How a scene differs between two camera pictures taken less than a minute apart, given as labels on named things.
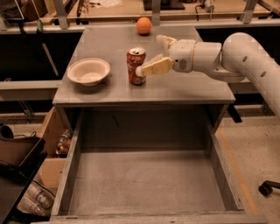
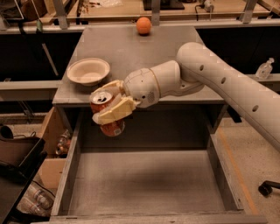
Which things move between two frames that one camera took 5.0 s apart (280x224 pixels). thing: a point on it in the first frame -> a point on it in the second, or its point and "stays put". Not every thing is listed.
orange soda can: [136, 57] -> [99, 101]
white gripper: [182, 55] -> [142, 87]
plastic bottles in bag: [37, 199] stays put
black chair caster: [266, 190] stays put
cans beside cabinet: [64, 143] stays put
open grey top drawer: [148, 165] stays put
